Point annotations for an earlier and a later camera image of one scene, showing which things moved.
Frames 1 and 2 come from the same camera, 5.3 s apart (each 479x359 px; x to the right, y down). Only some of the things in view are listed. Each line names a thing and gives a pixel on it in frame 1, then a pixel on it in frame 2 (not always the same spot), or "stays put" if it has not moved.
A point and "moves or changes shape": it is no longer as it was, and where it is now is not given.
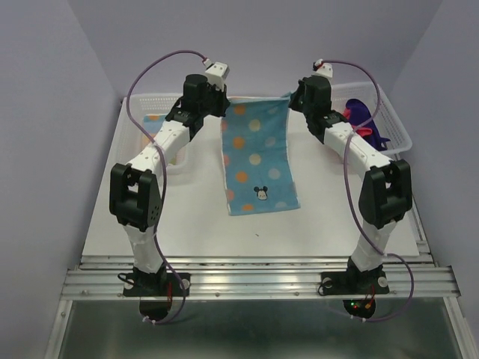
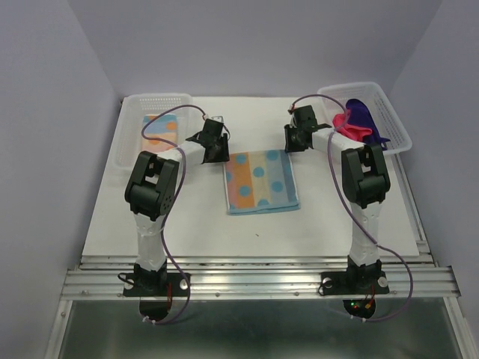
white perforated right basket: (382, 109) stays put
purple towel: (360, 114) stays put
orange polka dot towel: (153, 124) stays put
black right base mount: (355, 283) stays put
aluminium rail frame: (412, 277) stays put
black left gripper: (224, 103) → (224, 155)
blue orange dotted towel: (257, 152) moves or changes shape
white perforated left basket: (129, 136) stays put
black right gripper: (293, 102) → (290, 145)
